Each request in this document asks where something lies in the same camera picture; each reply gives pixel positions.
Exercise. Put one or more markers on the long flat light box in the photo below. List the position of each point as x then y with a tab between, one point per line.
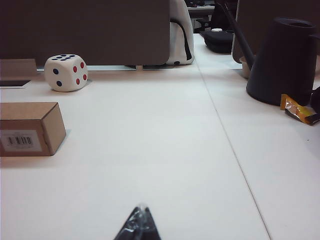
17	68

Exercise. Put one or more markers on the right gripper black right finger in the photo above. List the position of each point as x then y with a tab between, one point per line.
150	230

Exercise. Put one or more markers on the wide grey-brown desk partition panel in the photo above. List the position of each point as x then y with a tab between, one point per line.
87	30

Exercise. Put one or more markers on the small white paper bowl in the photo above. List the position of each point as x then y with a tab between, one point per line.
243	71

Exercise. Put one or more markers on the white dice with coloured dots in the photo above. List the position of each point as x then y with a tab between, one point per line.
65	75

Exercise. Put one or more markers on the white plush with black stripe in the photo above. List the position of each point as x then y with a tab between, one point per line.
177	46

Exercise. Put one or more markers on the brown cardboard box with barcode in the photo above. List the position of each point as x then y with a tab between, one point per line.
27	117

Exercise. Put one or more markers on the black oval zip case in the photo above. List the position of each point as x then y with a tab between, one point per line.
217	41

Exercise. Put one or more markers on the narrow grey-brown desk partition panel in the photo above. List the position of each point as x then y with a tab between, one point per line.
250	25

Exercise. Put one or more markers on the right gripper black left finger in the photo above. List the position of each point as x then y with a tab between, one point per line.
133	227

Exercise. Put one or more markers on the dark grey watering can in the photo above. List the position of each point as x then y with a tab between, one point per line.
280	62

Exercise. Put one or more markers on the black flat device white edge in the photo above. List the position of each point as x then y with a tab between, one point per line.
12	83

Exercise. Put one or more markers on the yellow snack wrapper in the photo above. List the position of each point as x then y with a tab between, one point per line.
297	111

